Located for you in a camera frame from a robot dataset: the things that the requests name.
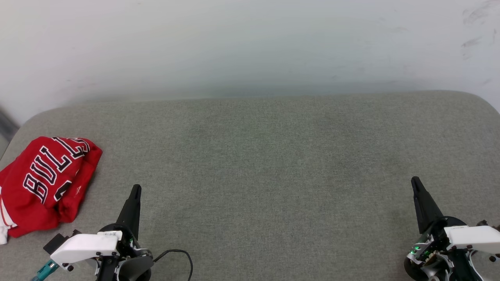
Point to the red Bulls basketball jersey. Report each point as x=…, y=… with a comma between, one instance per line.
x=43, y=183

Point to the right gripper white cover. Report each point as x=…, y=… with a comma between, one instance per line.
x=472, y=238

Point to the grey fabric sofa seat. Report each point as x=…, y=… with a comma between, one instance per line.
x=273, y=175

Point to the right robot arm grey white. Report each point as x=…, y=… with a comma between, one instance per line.
x=431, y=270

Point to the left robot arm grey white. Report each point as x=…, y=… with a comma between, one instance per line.
x=136, y=268

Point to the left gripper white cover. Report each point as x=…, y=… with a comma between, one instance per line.
x=84, y=246

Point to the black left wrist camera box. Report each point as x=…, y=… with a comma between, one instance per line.
x=58, y=242

